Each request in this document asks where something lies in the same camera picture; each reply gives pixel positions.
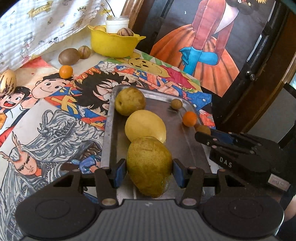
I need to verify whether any cartoon print white cloth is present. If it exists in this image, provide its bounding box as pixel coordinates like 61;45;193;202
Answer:
0;0;130;72

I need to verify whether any yellow fruit in bowl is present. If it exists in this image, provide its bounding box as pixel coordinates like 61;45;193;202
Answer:
94;26;106;32

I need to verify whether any brown kiwi fruit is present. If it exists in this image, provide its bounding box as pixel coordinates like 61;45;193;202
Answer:
58;48;80;65

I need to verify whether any brownish yellow pear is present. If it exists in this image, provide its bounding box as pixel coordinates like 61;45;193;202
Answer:
115;87;146;116

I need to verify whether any striped cream pepino melon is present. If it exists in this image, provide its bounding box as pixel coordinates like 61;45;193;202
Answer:
0;69;16;95

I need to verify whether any yellow plastic bowl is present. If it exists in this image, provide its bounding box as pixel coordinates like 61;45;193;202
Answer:
87;25;145;58

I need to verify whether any white jar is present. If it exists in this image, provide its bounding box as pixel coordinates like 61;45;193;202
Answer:
105;16;130;34

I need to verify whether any colourful cartoon table mat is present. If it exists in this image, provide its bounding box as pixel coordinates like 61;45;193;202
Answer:
1;51;215;240

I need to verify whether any small orange kumquat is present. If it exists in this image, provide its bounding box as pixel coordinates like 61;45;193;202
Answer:
59;65;73;79
182;111;198;127

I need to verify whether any metal baking tray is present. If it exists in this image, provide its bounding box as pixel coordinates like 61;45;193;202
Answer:
101;85;215;204

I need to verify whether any girl painting poster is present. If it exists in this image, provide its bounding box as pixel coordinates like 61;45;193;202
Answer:
151;1;275;96

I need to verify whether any striped tan melon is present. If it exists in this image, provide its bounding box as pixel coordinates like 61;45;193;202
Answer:
78;45;91;59

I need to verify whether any small brown longan fruit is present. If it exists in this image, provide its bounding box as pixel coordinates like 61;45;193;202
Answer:
171;98;183;110

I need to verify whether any green speckled pear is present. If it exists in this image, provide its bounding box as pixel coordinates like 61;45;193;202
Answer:
126;137;173;198

